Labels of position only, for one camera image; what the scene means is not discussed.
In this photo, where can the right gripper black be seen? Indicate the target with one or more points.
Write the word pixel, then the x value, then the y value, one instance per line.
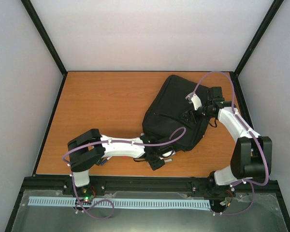
pixel 191 115

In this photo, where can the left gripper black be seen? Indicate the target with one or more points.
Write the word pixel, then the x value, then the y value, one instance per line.
pixel 156 166

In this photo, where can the black student backpack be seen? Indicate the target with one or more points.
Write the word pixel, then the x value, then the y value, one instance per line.
pixel 167 113

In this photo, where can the blue white marker pen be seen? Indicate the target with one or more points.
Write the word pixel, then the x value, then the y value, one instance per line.
pixel 105 161

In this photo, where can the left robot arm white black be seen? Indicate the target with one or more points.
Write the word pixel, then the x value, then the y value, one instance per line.
pixel 92 148

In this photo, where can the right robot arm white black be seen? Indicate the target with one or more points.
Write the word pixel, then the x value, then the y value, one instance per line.
pixel 251 158

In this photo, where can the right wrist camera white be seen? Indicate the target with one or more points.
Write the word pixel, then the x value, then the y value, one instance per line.
pixel 194 99

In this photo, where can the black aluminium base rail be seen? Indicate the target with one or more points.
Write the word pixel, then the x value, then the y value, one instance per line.
pixel 101 185

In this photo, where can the light blue cable duct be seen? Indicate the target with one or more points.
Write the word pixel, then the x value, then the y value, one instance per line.
pixel 121 203

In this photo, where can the right black frame post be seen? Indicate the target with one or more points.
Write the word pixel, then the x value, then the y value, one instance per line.
pixel 265 23

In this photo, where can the black frame post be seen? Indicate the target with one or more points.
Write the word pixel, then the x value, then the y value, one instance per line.
pixel 265 23
pixel 44 35

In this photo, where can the left black frame post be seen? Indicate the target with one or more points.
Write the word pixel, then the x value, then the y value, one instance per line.
pixel 44 35

